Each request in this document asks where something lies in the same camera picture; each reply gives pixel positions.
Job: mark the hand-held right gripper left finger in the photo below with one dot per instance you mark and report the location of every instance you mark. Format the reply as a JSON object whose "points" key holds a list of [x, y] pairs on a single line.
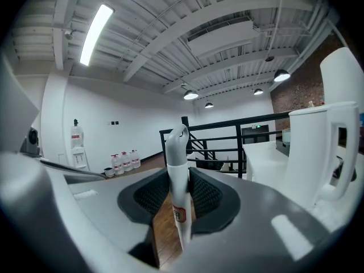
{"points": [[94, 209]]}

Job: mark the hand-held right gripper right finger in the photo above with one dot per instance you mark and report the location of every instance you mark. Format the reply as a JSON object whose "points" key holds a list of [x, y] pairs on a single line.
{"points": [[256, 223]]}

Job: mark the white broom with grey hook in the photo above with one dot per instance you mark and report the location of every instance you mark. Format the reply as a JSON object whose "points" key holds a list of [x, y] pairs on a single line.
{"points": [[179, 181]]}

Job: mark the clear water jug red label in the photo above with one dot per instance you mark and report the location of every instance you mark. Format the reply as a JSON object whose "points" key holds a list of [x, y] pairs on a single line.
{"points": [[135, 158], [126, 161], [116, 164]]}

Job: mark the white water dispenser with bottle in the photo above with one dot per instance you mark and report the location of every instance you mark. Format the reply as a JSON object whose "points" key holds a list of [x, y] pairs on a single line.
{"points": [[78, 149]]}

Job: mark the white table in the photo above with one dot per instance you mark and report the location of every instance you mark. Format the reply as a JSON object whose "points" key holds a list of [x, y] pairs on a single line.
{"points": [[264, 158]]}

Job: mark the black double door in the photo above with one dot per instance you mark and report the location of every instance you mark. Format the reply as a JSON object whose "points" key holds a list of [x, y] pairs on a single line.
{"points": [[255, 134]]}

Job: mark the black metal railing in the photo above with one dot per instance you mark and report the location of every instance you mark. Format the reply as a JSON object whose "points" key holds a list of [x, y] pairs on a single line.
{"points": [[227, 122]]}

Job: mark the black pendant lamp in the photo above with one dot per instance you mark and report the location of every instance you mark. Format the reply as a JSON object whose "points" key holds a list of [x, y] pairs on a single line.
{"points": [[209, 105], [281, 75], [258, 91], [190, 94]]}

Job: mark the grey slanted panel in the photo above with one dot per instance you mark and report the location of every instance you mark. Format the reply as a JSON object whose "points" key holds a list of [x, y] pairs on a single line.
{"points": [[14, 109]]}

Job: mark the tall white cylinder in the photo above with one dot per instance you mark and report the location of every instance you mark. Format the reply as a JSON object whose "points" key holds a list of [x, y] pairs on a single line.
{"points": [[341, 75]]}

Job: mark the long fluorescent ceiling light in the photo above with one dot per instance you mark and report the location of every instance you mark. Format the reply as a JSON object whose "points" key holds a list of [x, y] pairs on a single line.
{"points": [[95, 34]]}

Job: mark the grey camera on stand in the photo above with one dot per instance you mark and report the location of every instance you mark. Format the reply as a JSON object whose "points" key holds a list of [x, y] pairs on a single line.
{"points": [[32, 142]]}

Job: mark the white ceiling security camera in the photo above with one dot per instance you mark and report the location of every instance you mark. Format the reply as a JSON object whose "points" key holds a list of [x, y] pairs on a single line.
{"points": [[68, 34]]}

